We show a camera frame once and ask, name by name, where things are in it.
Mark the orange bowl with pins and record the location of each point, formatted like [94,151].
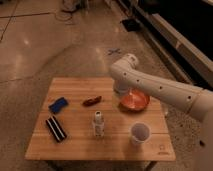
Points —
[135,100]

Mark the black striped snack bar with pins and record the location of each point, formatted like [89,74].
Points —
[56,129]

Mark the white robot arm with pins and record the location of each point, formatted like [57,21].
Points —
[190,99]

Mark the clear plastic bottle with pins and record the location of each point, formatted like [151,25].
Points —
[98,124]

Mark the blue sponge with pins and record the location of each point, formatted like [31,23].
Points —
[58,105]

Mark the wooden table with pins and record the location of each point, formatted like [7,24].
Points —
[81,120]

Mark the black floor mat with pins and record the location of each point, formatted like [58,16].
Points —
[130,25]

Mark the clear plastic cup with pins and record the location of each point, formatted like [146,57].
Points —
[139,133]

